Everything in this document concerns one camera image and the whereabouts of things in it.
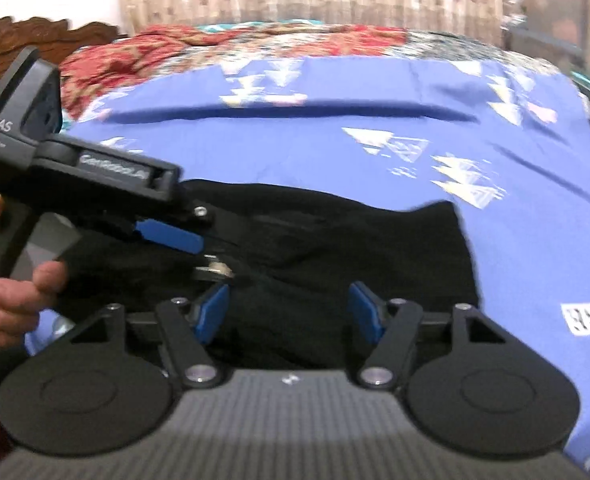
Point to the clear container with teal lid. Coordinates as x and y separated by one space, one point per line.
555 10

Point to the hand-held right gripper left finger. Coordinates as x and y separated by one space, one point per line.
212 310

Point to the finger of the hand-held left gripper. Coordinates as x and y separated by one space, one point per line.
170 237
215 269

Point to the person's left hand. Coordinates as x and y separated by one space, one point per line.
25 290

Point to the blue printed bedsheet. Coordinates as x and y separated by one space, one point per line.
355 130

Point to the red patterned quilt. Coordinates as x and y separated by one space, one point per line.
200 50

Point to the carved wooden headboard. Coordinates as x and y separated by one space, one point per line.
50 35

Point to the black pants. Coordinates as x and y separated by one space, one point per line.
325 270

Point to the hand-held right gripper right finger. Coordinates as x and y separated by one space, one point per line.
366 310

